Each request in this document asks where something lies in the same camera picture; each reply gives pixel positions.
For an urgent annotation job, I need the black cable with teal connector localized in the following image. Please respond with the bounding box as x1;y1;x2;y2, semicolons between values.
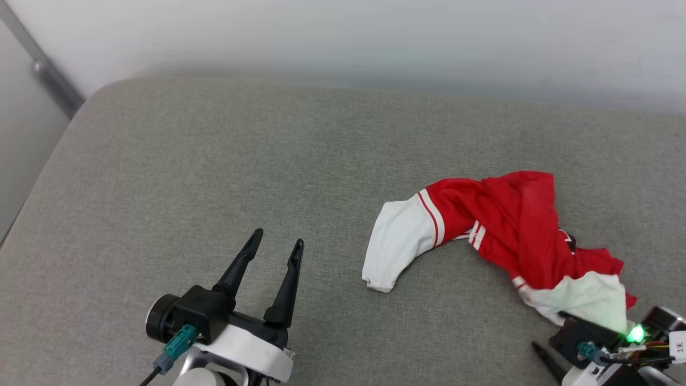
139;324;198;386
578;342;677;367

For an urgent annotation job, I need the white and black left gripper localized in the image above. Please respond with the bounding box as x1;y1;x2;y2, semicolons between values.
188;228;305;384

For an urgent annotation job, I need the white paper cable tag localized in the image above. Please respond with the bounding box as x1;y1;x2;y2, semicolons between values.
669;330;686;365

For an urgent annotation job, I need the grey fabric sofa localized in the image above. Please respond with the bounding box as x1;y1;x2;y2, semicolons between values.
0;75;686;386

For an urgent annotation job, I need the red and white basketball jersey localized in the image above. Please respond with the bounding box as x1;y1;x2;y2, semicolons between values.
362;170;638;334

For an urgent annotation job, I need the grey metal wall rail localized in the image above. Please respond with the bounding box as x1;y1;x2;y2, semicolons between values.
0;0;86;120

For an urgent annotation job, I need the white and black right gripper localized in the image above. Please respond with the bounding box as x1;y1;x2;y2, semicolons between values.
532;341;644;386

